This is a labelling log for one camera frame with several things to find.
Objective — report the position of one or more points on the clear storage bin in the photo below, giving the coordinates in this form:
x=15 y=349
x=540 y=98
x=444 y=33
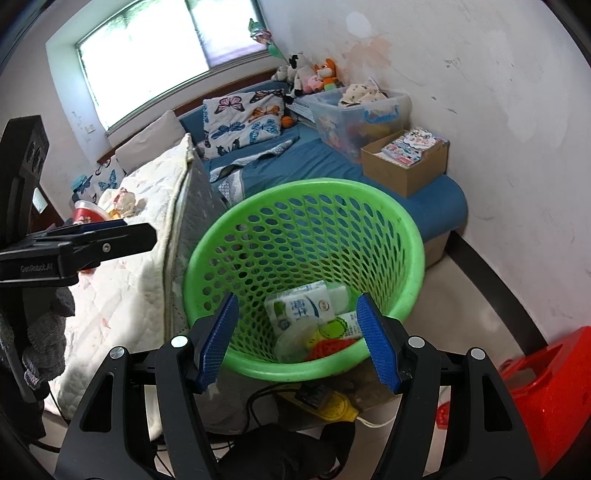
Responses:
x=355 y=129

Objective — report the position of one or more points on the red plastic mesh piece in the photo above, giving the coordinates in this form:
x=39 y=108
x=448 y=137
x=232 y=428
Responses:
x=442 y=414

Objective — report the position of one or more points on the person's left hand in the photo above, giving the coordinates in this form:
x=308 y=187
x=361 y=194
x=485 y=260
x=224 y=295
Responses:
x=46 y=341

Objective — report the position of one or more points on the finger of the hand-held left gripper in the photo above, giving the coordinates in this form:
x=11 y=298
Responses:
x=115 y=242
x=99 y=223

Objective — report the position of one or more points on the beige plush toy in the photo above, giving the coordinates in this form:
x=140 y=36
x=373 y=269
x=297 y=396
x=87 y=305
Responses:
x=280 y=74

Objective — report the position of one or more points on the blue patterned cloth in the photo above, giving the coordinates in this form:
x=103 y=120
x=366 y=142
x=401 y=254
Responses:
x=258 y=157

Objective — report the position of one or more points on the small orange ball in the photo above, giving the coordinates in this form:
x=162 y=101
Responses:
x=288 y=122

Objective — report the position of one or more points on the black furniture frame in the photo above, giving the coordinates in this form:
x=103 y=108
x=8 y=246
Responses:
x=498 y=286

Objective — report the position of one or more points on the white spotted cloth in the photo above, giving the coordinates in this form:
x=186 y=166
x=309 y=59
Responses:
x=362 y=94

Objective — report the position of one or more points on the cartoon picture books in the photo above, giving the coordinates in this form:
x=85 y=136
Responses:
x=413 y=145

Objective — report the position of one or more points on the black power adapter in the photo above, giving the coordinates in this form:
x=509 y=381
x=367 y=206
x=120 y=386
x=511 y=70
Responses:
x=313 y=396

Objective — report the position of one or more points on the red cup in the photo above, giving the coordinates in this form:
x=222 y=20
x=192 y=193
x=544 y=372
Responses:
x=90 y=212

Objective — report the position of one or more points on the green plastic basket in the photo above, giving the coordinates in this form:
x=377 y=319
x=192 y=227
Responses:
x=277 y=221

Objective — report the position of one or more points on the large butterfly-print pillow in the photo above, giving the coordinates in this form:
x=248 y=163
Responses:
x=240 y=124

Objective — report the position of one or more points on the grey pillow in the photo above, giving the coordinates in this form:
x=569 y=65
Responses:
x=147 y=143

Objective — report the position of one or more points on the orange fox plush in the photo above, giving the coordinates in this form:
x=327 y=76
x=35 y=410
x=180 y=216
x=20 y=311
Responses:
x=328 y=74

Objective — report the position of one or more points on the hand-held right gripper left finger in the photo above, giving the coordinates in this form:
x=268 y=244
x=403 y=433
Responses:
x=217 y=341

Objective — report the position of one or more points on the red plastic stool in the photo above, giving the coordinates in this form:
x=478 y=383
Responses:
x=549 y=397

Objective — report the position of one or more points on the clear round plastic lid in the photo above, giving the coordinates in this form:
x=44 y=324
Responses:
x=295 y=346

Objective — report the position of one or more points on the window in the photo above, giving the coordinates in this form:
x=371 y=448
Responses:
x=161 y=55

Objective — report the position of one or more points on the colourful pinwheel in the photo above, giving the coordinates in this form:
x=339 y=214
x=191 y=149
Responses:
x=261 y=34

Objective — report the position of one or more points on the red mesh net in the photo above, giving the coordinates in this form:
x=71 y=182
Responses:
x=332 y=350

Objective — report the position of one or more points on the small butterfly-print pillow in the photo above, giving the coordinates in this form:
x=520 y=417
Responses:
x=83 y=184
x=108 y=177

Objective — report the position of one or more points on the white milk carton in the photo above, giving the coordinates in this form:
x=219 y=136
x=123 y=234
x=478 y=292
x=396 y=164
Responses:
x=300 y=307

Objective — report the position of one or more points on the patterned flat box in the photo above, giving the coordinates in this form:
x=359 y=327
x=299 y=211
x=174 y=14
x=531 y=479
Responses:
x=302 y=110

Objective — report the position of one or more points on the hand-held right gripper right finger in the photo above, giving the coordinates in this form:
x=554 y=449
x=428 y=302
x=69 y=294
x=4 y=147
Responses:
x=378 y=341

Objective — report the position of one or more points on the printed quilted blanket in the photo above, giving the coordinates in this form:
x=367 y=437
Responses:
x=138 y=277

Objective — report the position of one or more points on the yellow power strip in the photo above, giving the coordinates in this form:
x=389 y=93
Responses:
x=339 y=408

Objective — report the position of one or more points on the small white plastic cup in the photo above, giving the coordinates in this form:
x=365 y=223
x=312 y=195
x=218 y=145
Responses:
x=339 y=300

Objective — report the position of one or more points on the pink plush toy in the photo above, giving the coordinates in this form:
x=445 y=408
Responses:
x=313 y=83

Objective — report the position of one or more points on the black and white cow plush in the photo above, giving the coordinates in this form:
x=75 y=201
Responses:
x=302 y=71

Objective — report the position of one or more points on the cardboard box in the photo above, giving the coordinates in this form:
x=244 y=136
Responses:
x=401 y=177

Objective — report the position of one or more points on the blue sofa bed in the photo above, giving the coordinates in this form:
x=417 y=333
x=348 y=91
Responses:
x=323 y=161

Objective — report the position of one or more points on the fruit-print juice carton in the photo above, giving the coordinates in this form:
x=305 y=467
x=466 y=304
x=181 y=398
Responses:
x=348 y=325

